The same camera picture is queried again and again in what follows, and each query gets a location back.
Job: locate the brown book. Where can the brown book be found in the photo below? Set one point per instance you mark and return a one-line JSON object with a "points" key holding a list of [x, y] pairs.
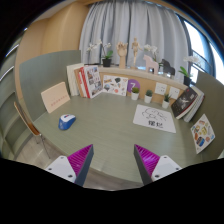
{"points": [[78, 81]]}

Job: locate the white wall socket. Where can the white wall socket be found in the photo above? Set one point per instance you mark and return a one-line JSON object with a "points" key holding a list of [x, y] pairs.
{"points": [[174, 93], [161, 89]]}

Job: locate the thick white book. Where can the thick white book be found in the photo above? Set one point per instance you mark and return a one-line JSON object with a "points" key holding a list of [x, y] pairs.
{"points": [[196, 105]]}

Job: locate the blue and white computer mouse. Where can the blue and white computer mouse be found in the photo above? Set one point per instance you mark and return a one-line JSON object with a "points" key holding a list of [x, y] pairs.
{"points": [[66, 122]]}

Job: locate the green desk partition panel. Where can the green desk partition panel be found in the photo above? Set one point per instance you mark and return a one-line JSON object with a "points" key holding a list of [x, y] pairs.
{"points": [[211, 96], [43, 71]]}

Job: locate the round purple number card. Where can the round purple number card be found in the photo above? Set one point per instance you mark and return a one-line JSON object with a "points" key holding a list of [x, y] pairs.
{"points": [[132, 83]]}

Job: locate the beige card with red print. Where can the beige card with red print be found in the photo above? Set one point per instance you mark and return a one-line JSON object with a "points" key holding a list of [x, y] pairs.
{"points": [[55, 97]]}

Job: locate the white illustrated sticker card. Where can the white illustrated sticker card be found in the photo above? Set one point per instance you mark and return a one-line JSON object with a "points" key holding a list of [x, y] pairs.
{"points": [[114, 85]]}

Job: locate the window with dark frame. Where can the window with dark frame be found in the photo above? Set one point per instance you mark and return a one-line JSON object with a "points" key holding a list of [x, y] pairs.
{"points": [[200, 50]]}

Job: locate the white orchid in black pot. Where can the white orchid in black pot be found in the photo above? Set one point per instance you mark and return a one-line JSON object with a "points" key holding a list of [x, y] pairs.
{"points": [[187, 80], [106, 62], [150, 48]]}

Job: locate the green shelf unit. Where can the green shelf unit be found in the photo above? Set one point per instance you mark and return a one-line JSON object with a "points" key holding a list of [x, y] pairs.
{"points": [[8, 110]]}

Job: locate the grey curtain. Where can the grey curtain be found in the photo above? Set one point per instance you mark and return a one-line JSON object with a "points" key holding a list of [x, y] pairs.
{"points": [[133, 23]]}

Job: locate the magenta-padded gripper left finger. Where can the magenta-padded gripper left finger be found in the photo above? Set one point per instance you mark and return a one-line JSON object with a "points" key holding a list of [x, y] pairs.
{"points": [[63, 166]]}

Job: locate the colourful food sticker sheet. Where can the colourful food sticker sheet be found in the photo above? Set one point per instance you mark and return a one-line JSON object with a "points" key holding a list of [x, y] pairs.
{"points": [[202, 133]]}

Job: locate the pink wooden horse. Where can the pink wooden horse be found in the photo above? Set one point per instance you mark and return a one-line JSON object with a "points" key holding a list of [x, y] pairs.
{"points": [[150, 64]]}

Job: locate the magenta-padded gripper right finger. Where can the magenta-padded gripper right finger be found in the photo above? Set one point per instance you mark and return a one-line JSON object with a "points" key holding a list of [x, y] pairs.
{"points": [[163, 166]]}

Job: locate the white mouse pad with drawing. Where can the white mouse pad with drawing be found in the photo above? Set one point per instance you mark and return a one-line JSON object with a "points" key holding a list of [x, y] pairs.
{"points": [[142, 120]]}

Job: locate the wooden chair with metal legs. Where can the wooden chair with metal legs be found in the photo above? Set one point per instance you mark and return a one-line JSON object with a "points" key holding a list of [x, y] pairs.
{"points": [[25, 120]]}

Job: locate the wooden artist mannequin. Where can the wooden artist mannequin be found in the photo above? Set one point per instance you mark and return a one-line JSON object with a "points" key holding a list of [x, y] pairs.
{"points": [[135, 48]]}

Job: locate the wooden hand model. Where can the wooden hand model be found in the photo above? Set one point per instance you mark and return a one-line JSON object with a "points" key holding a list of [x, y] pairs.
{"points": [[122, 53]]}

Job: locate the black-covered book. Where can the black-covered book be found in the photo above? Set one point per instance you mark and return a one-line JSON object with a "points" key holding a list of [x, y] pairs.
{"points": [[184, 101]]}

